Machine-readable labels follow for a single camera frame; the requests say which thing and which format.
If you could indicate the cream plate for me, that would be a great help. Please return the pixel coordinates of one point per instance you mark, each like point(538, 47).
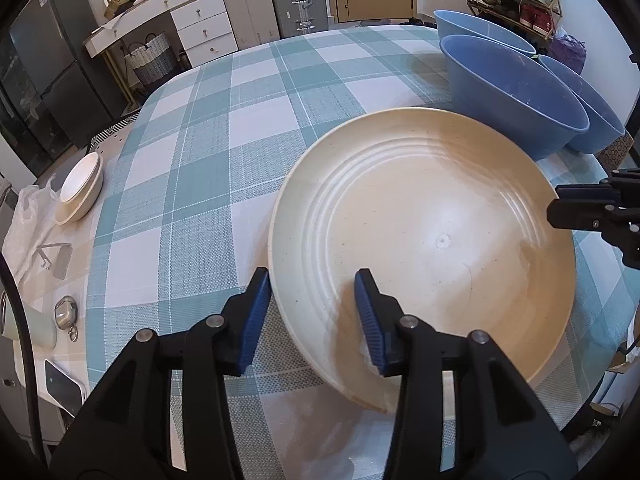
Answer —
point(425, 200)

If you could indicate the beige suitcase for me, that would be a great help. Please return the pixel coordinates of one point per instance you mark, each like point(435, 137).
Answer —
point(245, 0)

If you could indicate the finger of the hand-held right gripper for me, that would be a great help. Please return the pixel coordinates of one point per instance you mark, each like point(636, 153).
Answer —
point(580, 207)
point(625, 176)

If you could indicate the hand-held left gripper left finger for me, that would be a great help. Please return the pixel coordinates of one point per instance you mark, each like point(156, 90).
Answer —
point(250, 320)

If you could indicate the white plastic bag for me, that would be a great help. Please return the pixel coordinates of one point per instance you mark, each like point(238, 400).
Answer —
point(25, 225)

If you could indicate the pale green tumbler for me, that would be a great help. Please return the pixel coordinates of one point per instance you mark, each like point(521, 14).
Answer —
point(25, 327)

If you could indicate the wooden shoe rack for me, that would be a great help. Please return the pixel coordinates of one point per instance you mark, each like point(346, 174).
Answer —
point(554, 5)

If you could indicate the small white dish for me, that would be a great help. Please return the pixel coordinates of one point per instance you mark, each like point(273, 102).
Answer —
point(80, 177)

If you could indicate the blue bowl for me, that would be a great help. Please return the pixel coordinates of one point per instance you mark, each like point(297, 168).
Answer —
point(490, 110)
point(595, 120)
point(475, 22)

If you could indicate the small grey stand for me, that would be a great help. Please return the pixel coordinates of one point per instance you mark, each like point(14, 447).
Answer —
point(60, 260)

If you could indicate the purple bag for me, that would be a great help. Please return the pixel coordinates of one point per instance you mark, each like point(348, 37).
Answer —
point(567, 52)

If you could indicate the open cardboard box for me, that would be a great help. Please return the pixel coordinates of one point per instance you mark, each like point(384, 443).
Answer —
point(120, 4)

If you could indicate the woven basket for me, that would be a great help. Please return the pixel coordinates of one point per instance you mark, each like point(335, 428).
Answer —
point(150, 65)

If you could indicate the smartphone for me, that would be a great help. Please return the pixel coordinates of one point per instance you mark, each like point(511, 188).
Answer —
point(62, 385)

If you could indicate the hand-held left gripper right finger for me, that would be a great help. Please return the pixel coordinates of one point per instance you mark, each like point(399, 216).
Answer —
point(370, 320)

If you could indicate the grey refrigerator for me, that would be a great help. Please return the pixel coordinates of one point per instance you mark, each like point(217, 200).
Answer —
point(60, 60)

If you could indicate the stack of small cream bowls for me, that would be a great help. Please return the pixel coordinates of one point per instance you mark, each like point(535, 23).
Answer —
point(75, 212)

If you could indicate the black glass cabinet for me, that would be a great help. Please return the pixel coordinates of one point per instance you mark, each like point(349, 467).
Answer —
point(15, 110)

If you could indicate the white vanity desk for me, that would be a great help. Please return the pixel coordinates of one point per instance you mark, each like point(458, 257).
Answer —
point(200, 20)

